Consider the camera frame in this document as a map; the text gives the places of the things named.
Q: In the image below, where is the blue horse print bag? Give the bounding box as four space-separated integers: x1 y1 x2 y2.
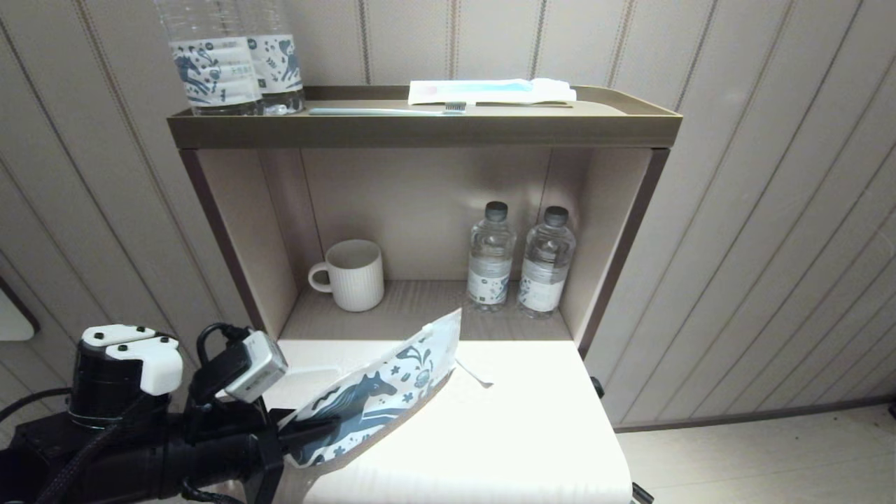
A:
280 308 463 468

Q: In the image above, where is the white plastic comb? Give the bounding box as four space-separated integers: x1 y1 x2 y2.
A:
283 368 337 396

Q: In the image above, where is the white ribbed mug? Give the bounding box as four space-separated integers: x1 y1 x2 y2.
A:
309 239 386 313

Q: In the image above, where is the small clear water bottle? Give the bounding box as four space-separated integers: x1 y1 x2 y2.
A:
517 205 578 320
466 201 517 313

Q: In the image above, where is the brown open shelf unit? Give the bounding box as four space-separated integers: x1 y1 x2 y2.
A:
167 85 683 358

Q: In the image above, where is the light blue toothbrush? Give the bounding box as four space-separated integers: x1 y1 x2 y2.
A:
308 101 468 116

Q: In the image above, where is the large clear water bottle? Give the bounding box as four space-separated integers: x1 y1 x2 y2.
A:
154 0 264 116
239 0 306 115

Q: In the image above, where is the white wrapped toothbrush packet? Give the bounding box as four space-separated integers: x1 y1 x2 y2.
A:
408 78 578 107

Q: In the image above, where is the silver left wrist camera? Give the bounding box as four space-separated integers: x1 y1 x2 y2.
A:
223 330 289 404

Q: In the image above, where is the black left camera cable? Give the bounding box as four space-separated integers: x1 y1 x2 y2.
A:
196 322 253 372

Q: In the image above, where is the white wall mounted object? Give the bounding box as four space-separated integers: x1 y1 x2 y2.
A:
0 287 39 342

